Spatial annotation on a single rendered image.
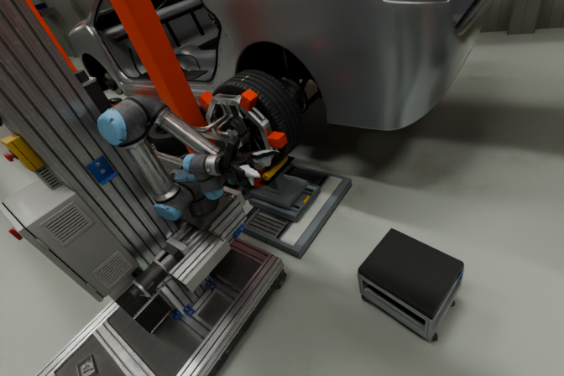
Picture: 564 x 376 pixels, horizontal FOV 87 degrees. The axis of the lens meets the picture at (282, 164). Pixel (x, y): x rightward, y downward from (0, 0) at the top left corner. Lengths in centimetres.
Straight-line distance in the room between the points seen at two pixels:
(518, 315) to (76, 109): 224
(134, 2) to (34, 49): 89
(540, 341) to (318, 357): 107
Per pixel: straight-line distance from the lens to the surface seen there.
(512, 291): 216
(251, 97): 174
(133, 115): 120
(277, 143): 177
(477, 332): 199
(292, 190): 237
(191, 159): 111
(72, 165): 138
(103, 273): 153
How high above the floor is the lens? 177
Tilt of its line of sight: 35 degrees down
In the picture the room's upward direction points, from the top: 17 degrees counter-clockwise
